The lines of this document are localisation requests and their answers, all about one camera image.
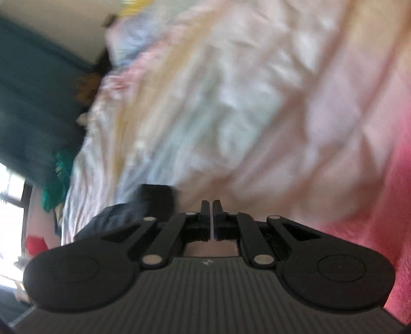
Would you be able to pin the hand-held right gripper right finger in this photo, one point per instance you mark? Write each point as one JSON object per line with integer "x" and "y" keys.
{"x": 217, "y": 222}

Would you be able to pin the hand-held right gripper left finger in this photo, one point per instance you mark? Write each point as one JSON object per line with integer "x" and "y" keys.
{"x": 205, "y": 221}

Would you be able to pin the dark cloth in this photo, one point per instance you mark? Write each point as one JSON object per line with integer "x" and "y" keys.
{"x": 112, "y": 221}

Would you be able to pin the pastel striped bed sheet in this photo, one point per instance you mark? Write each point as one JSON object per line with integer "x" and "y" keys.
{"x": 224, "y": 96}

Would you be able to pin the green cloth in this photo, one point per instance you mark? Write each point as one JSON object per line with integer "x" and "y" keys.
{"x": 57, "y": 183}

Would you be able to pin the pink blanket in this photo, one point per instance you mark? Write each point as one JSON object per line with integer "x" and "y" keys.
{"x": 382, "y": 208}

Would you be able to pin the red cloth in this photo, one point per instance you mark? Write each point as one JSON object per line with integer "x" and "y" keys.
{"x": 35, "y": 245}

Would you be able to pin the brown object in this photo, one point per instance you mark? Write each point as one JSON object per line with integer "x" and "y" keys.
{"x": 87, "y": 88}

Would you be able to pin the window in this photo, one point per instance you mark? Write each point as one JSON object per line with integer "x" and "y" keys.
{"x": 11, "y": 221}

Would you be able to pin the teal curtain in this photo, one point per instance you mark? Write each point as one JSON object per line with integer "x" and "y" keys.
{"x": 35, "y": 106}

